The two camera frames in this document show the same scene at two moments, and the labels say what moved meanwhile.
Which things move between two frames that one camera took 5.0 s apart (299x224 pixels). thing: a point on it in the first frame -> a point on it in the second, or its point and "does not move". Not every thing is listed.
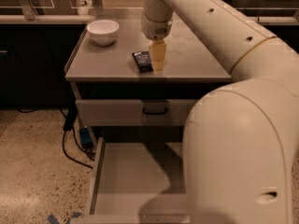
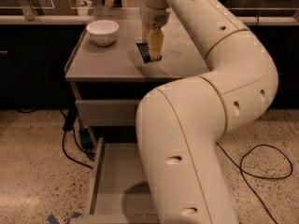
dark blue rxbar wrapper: x=143 y=62 -> x=144 y=51
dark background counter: x=36 y=49 does not move
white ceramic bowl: x=103 y=32 does not move
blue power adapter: x=85 y=137 does not move
